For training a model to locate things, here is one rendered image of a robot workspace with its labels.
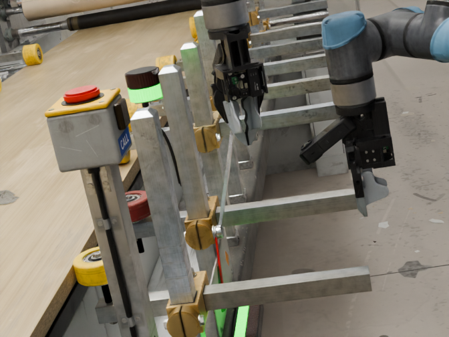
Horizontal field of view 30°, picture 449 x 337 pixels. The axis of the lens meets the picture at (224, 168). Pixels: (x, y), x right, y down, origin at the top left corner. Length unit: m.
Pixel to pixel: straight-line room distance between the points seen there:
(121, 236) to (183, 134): 0.51
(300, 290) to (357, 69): 0.38
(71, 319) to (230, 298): 0.27
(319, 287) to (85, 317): 0.41
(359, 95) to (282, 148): 2.83
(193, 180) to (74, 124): 0.59
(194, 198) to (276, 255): 1.93
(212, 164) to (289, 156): 2.56
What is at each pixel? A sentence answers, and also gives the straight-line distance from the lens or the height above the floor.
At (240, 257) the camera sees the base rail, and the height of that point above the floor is 0.70.
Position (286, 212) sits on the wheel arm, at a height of 0.84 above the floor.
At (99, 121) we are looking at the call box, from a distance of 0.90.
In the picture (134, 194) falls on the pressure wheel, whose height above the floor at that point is 0.91.
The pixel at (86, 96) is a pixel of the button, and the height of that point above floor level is 1.23.
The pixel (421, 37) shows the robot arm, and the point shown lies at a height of 1.13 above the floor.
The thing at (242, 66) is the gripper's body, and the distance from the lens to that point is 1.39.
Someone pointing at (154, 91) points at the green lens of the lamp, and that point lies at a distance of 1.43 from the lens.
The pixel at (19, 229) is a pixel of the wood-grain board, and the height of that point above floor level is 0.90.
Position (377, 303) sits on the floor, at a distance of 2.94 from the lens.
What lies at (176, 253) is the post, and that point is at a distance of 1.25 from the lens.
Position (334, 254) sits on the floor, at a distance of 3.33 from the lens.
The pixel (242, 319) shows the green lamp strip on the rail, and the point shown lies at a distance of 1.49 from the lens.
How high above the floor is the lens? 1.41
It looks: 18 degrees down
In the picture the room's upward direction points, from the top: 11 degrees counter-clockwise
